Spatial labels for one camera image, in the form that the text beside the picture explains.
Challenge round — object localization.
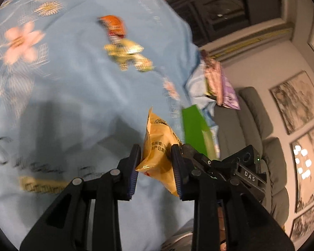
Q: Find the yellow brown snack packet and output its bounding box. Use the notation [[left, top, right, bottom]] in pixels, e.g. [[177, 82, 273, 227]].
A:
[[136, 109, 181, 197]]

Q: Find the green yellow snack packet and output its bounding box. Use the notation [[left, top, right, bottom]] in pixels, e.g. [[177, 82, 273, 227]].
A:
[[104, 38, 154, 72]]

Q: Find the orange snack packet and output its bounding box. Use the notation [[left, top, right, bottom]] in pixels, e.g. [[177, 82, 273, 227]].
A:
[[99, 15, 126, 38]]

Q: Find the grey sofa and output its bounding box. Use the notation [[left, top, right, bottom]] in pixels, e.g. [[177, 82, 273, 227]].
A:
[[213, 87, 289, 227]]

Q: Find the green rimmed cardboard box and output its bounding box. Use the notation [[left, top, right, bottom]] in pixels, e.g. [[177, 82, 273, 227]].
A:
[[181, 105, 217, 159]]

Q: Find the ink landscape painting middle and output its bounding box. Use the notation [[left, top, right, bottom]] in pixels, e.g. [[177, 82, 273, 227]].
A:
[[290, 127, 314, 213]]

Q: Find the ink landscape painting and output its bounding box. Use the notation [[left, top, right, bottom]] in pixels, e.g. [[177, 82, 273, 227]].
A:
[[290, 206, 314, 249], [290, 127, 314, 213], [270, 71, 314, 135]]

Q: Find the ink landscape painting lower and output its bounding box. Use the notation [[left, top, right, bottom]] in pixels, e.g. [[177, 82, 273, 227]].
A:
[[290, 206, 314, 249]]

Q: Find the ink landscape painting upper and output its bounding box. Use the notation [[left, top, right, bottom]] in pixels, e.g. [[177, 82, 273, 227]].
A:
[[270, 71, 314, 135]]

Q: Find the light blue floral tablecloth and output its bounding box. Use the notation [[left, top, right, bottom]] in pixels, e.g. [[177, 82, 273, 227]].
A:
[[0, 0, 221, 251]]

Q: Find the dark window frame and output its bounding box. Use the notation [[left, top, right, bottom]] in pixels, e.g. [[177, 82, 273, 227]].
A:
[[166, 0, 281, 47]]

